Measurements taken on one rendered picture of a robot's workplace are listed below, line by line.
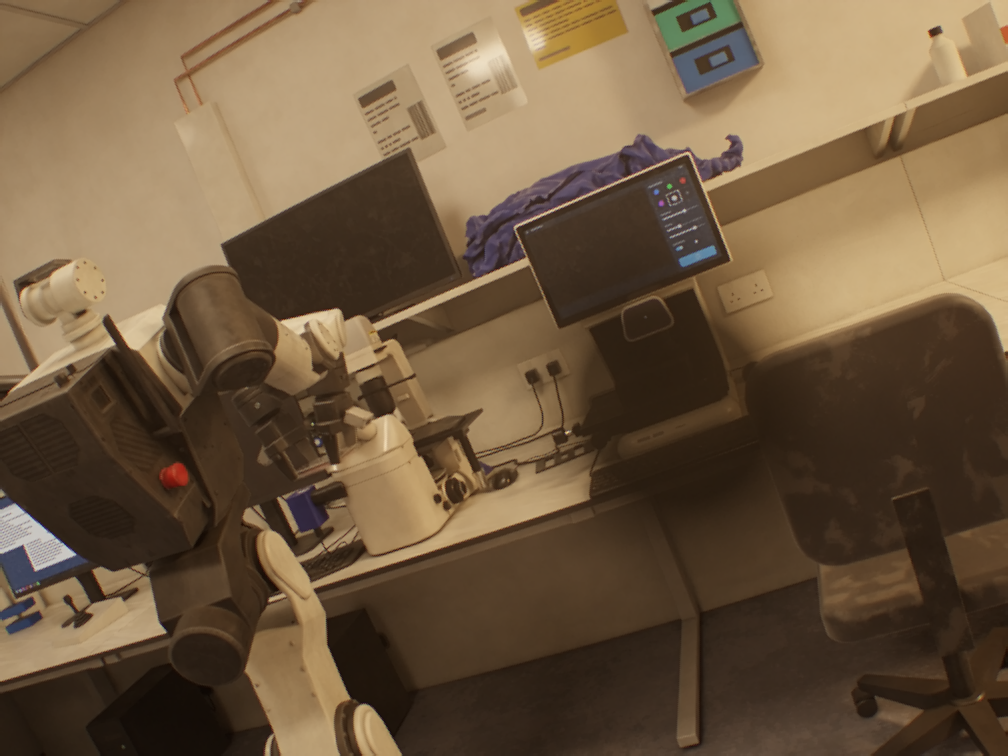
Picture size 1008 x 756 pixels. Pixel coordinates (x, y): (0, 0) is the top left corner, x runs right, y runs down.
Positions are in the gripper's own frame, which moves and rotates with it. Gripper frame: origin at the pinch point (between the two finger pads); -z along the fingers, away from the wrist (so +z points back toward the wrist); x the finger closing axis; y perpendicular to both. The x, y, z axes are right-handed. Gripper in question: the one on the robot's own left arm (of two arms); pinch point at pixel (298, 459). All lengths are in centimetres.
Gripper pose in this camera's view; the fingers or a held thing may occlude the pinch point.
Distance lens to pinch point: 173.9
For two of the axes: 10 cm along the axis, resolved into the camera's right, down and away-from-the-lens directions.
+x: 2.2, -2.2, 9.5
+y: -7.9, 5.3, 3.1
